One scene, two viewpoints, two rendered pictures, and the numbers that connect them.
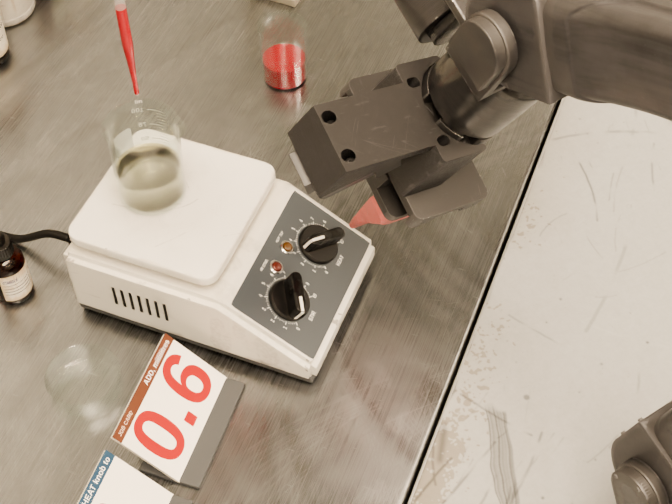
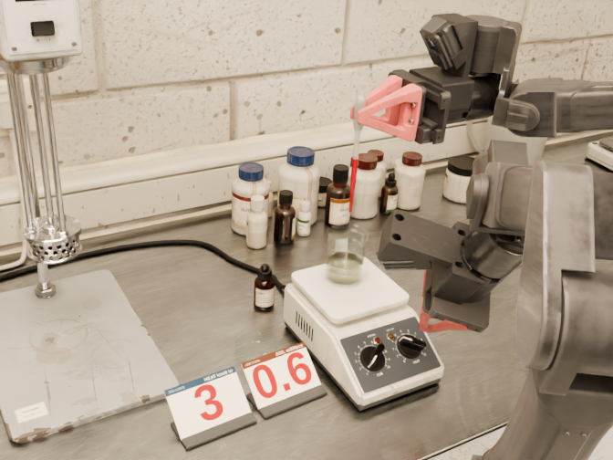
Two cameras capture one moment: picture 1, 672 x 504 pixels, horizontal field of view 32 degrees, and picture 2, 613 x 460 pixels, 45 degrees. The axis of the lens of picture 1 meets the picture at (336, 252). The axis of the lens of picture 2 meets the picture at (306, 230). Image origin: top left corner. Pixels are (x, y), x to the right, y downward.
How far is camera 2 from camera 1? 0.36 m
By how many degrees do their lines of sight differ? 35
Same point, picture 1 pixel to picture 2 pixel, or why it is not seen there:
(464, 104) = (474, 245)
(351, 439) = (357, 445)
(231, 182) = (382, 291)
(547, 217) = not seen: hidden behind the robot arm
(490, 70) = (471, 202)
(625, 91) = (514, 214)
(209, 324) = (327, 349)
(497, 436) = not seen: outside the picture
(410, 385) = (410, 443)
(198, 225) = (350, 298)
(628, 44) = (521, 183)
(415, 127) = (446, 249)
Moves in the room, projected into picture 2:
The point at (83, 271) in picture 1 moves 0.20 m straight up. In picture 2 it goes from (288, 297) to (296, 161)
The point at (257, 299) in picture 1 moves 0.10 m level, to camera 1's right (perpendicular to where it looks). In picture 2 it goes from (355, 347) to (425, 383)
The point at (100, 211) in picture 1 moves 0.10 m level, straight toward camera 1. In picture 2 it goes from (313, 273) to (284, 311)
